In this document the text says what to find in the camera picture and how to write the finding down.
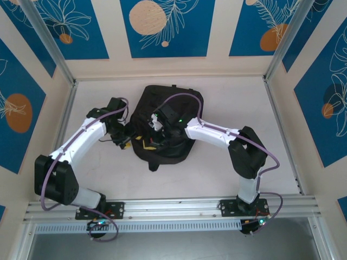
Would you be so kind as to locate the aluminium frame rail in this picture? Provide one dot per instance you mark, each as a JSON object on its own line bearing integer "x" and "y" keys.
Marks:
{"x": 168, "y": 208}

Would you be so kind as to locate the blue poster white flower outline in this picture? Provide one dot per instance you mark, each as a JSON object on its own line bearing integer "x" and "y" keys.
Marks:
{"x": 89, "y": 48}

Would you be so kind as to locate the aluminium corner post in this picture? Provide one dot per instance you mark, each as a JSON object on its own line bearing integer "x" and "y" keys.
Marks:
{"x": 287, "y": 40}
{"x": 48, "y": 43}

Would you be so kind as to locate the blue floral wall poster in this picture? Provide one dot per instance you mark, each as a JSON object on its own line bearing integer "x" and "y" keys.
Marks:
{"x": 32, "y": 48}
{"x": 311, "y": 40}

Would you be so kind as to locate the blue poster orange circle flower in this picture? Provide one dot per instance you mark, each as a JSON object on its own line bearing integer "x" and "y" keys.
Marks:
{"x": 311, "y": 122}
{"x": 16, "y": 149}

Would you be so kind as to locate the black backpack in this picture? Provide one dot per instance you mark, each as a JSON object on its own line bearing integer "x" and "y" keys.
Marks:
{"x": 151, "y": 97}

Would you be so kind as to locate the blue poster fern orange circle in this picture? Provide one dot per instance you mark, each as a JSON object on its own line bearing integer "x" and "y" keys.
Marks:
{"x": 244, "y": 27}

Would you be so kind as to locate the blue poster large peach circle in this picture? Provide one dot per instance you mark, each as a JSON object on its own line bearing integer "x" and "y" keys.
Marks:
{"x": 189, "y": 40}

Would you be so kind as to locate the aluminium side rail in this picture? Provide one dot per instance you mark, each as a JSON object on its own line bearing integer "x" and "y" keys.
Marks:
{"x": 271, "y": 94}
{"x": 65, "y": 122}

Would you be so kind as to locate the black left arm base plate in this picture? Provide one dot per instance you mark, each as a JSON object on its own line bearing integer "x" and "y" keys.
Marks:
{"x": 119, "y": 210}

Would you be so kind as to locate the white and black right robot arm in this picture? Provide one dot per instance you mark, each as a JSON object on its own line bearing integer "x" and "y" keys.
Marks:
{"x": 211, "y": 132}

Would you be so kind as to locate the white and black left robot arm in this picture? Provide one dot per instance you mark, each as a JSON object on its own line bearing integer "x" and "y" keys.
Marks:
{"x": 78, "y": 140}

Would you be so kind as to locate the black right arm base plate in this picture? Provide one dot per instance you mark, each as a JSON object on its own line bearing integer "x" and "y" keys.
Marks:
{"x": 226, "y": 208}

